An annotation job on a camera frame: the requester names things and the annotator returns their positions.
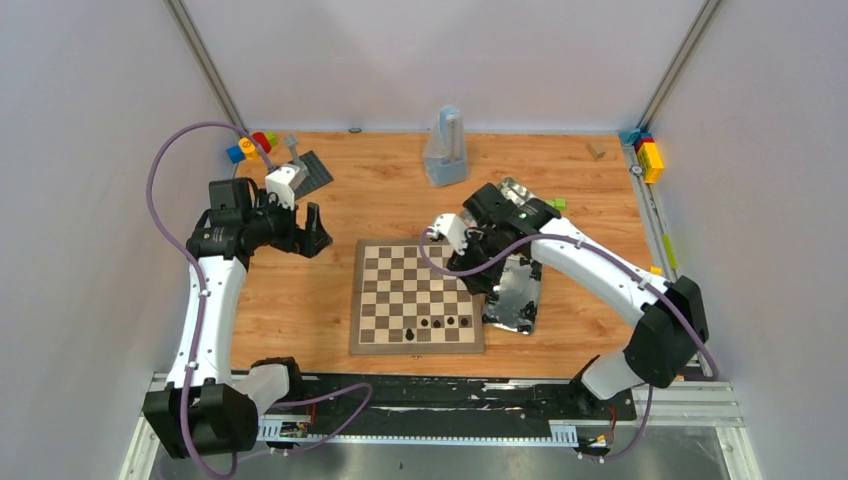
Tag stacked colourful blocks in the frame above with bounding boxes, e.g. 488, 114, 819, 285
618, 129, 664, 185

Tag green toy block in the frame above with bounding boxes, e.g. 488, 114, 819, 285
546, 198, 567, 212

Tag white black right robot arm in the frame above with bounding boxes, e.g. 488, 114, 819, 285
427, 183, 709, 418

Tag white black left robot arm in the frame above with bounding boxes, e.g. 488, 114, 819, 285
142, 178, 332, 459

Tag blue toy block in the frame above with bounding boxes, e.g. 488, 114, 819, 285
226, 145, 246, 164

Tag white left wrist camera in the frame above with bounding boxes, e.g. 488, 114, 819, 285
265, 163, 305, 210

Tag silver tin lid black pieces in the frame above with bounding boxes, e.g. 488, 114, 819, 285
482, 255, 543, 335

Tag blue metronome in plastic bag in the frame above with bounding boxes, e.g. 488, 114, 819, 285
422, 105, 470, 188

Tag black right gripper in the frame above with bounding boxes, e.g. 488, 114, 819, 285
447, 228, 508, 295

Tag small wooden block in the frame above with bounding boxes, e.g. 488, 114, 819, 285
586, 142, 606, 160

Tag wooden chess board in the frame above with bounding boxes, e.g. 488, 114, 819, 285
350, 238, 484, 355

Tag gold tin with white pieces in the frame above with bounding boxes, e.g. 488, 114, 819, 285
496, 176, 540, 207

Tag red round toy block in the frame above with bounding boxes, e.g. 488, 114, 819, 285
252, 131, 272, 153

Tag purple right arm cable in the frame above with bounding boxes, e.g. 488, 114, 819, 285
418, 226, 721, 463

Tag dark grey lego plate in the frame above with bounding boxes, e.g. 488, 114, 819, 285
294, 150, 334, 200

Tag yellow round toy block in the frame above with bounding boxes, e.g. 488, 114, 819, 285
238, 137, 259, 160

